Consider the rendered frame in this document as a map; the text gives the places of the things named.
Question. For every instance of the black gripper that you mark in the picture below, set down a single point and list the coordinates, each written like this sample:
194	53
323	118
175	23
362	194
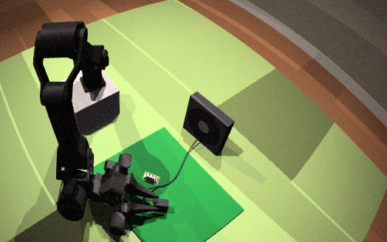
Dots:
121	209

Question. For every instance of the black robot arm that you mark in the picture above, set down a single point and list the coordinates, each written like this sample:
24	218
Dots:
69	40

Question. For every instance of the green circuit board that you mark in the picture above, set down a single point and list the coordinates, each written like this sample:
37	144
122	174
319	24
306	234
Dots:
198	206

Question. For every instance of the black cooling fan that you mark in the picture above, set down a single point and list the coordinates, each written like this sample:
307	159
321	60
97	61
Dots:
206	121

